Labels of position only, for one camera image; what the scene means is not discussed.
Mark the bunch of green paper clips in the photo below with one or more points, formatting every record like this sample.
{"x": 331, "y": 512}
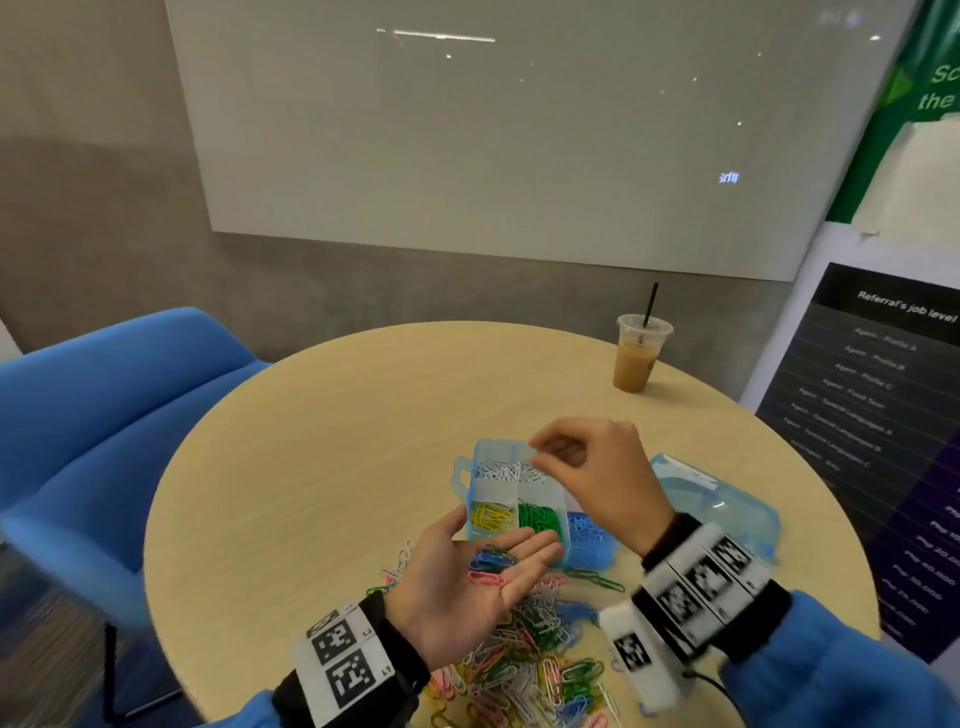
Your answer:
{"x": 540, "y": 521}

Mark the black drinking straw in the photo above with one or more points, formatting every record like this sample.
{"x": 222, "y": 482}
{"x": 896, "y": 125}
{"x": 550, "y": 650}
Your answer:
{"x": 650, "y": 303}

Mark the round wooden table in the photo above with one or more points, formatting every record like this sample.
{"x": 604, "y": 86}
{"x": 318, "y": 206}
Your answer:
{"x": 315, "y": 435}

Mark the left wrist marker band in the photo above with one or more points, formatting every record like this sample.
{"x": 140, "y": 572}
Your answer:
{"x": 345, "y": 668}

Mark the wrist marker band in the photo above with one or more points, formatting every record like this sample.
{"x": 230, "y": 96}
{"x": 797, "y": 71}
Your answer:
{"x": 705, "y": 585}
{"x": 345, "y": 668}

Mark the white wall board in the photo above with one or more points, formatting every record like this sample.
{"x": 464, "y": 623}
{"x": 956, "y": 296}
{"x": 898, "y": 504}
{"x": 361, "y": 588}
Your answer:
{"x": 525, "y": 135}

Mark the pile of coloured paper clips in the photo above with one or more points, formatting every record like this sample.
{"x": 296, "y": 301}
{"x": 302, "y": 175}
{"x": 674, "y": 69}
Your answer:
{"x": 533, "y": 668}

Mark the iced coffee plastic cup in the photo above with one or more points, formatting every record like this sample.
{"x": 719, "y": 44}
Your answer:
{"x": 635, "y": 365}

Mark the standing poster banner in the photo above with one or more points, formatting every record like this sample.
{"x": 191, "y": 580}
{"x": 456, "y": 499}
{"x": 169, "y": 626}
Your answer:
{"x": 885, "y": 435}

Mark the bunch of yellow paper clips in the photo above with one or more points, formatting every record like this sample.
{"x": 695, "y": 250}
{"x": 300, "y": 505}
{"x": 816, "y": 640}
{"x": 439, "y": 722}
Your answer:
{"x": 492, "y": 518}

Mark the right wrist marker band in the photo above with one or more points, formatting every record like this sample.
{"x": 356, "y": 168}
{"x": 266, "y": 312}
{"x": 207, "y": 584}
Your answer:
{"x": 705, "y": 585}

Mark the few assorted paper clips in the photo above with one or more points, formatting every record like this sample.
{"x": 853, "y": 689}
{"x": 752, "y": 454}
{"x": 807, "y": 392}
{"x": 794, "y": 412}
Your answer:
{"x": 492, "y": 566}

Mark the person's left forearm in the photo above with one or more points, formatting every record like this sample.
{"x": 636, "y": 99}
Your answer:
{"x": 405, "y": 675}

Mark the blue compartment organizer box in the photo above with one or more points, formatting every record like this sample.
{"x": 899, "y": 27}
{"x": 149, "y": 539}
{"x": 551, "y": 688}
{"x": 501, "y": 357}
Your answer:
{"x": 483, "y": 453}

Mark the person's right hand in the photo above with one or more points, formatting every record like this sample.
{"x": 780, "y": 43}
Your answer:
{"x": 608, "y": 480}

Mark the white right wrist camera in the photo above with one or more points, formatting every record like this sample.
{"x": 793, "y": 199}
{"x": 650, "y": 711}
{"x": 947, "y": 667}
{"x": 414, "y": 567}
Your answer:
{"x": 638, "y": 657}

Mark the blue upholstered chair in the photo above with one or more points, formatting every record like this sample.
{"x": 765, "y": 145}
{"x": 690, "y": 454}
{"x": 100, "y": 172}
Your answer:
{"x": 90, "y": 435}

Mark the person's left hand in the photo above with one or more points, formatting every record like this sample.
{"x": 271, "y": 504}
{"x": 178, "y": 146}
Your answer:
{"x": 443, "y": 608}

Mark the bunch of blue paper clips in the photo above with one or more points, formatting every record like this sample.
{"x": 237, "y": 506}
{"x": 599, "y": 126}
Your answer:
{"x": 588, "y": 533}

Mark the blue transparent box lid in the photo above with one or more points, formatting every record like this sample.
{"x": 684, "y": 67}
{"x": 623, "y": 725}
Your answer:
{"x": 720, "y": 510}

